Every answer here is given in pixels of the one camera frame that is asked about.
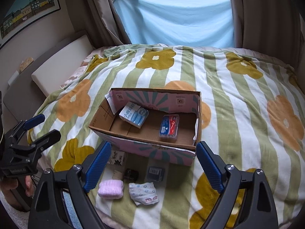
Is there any white patterned sock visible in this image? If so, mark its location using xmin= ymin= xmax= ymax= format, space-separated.
xmin=129 ymin=182 xmax=159 ymax=206

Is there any white blue carton box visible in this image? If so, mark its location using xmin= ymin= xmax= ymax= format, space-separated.
xmin=119 ymin=101 xmax=149 ymax=129

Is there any dental floss pick box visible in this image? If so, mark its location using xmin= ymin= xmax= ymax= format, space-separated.
xmin=159 ymin=114 xmax=179 ymax=141

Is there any beige cream bottle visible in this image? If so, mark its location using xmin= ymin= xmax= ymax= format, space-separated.
xmin=112 ymin=170 xmax=124 ymax=180

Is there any person's left hand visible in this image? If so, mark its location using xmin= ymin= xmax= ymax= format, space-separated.
xmin=1 ymin=176 xmax=34 ymax=211

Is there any pink folded sock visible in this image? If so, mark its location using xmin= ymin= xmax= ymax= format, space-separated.
xmin=98 ymin=179 xmax=124 ymax=200

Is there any white cushioned headboard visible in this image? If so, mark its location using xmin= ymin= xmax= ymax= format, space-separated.
xmin=31 ymin=35 xmax=94 ymax=96

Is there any beige bedside object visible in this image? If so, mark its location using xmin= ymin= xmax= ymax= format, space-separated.
xmin=19 ymin=57 xmax=34 ymax=73

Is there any black white patterned box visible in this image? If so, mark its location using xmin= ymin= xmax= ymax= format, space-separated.
xmin=108 ymin=150 xmax=127 ymax=166

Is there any black glass jar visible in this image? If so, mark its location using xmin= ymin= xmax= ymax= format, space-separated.
xmin=124 ymin=168 xmax=139 ymax=182

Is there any floral striped blanket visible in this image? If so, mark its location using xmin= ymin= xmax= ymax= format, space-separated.
xmin=27 ymin=44 xmax=304 ymax=228

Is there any pink teal cardboard box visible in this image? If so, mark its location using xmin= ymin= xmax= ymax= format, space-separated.
xmin=89 ymin=88 xmax=202 ymax=166

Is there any left brown curtain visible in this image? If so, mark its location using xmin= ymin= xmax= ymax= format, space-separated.
xmin=65 ymin=0 xmax=131 ymax=48

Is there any brown curtain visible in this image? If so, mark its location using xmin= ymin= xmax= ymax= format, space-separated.
xmin=231 ymin=0 xmax=303 ymax=67
xmin=65 ymin=0 xmax=131 ymax=48

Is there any right brown curtain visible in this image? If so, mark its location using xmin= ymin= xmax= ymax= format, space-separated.
xmin=231 ymin=0 xmax=303 ymax=67

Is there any light blue window cloth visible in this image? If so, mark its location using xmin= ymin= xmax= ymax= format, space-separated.
xmin=114 ymin=0 xmax=235 ymax=48

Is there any framed wall picture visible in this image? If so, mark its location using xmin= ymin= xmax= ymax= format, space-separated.
xmin=1 ymin=0 xmax=60 ymax=46

